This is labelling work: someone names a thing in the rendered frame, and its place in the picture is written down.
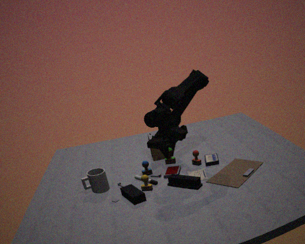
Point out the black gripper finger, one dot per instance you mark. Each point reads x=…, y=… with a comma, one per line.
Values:
x=173, y=143
x=165, y=151

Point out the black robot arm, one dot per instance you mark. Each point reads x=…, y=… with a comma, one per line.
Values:
x=176, y=98

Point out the dark grey mug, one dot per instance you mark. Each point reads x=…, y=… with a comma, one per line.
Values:
x=98, y=180

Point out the cream inspection card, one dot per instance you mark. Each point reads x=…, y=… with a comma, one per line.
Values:
x=201, y=173

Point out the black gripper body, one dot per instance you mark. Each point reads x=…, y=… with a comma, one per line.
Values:
x=158, y=143

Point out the red rubber stamp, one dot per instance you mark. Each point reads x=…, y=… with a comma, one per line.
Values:
x=196, y=161

